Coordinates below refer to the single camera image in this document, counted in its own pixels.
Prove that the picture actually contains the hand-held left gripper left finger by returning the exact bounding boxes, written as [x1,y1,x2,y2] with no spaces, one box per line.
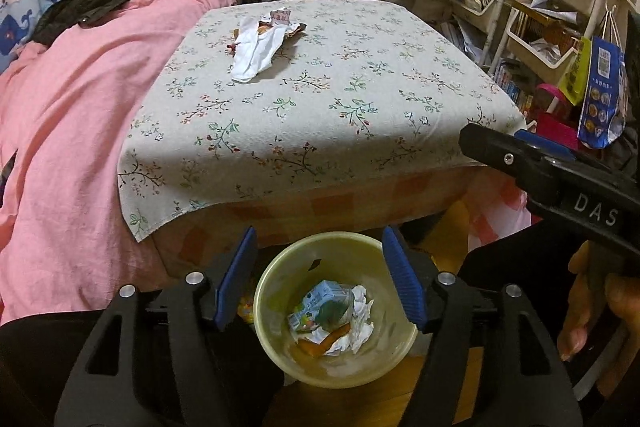
[52,226,259,427]

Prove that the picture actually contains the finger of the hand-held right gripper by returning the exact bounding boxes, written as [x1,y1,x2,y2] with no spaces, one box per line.
[459,123,551,198]
[514,129,577,161]

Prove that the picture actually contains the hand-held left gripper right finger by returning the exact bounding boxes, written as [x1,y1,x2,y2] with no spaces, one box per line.
[381,226,583,427]

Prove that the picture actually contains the pale yellow trash bin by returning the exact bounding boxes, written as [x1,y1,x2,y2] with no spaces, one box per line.
[252,232,418,389]

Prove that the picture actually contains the trash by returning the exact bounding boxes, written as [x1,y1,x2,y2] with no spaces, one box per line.
[287,281,356,333]

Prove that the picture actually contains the large orange peel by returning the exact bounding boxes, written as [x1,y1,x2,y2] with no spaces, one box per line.
[299,324,351,355]

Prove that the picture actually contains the white tissue and wrappers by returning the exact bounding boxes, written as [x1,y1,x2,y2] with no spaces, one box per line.
[230,16,288,84]

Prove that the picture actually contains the orange white snack wrapper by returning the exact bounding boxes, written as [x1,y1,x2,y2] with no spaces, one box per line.
[227,7,308,55]

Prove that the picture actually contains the person's right hand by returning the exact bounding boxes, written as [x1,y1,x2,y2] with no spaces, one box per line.
[556,241,640,363]

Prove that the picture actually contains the pink plastic container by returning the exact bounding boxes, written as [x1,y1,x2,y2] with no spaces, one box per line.
[530,82,581,150]

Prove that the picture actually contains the stack of colourful books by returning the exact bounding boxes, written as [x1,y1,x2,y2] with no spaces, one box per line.
[495,59,533,115]

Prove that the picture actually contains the blue paper bag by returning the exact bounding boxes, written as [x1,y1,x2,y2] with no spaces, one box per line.
[577,9,628,150]

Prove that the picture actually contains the yellow plastic bag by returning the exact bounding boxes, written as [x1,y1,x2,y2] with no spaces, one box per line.
[557,36,593,105]

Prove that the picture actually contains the orange checked bedsheet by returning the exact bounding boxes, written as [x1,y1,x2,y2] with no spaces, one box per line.
[150,167,531,278]

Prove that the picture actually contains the pile of papers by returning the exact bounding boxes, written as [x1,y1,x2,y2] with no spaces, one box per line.
[440,19,488,62]

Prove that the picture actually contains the floral tablecloth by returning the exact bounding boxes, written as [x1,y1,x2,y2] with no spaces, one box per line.
[116,0,528,243]

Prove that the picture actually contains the person's black trousers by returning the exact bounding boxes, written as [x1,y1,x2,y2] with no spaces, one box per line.
[0,227,601,427]

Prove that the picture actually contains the pink blanket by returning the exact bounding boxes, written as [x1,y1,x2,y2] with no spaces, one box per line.
[0,0,236,325]

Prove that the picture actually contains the whale print pillow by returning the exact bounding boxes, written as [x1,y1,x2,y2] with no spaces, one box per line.
[0,0,68,68]

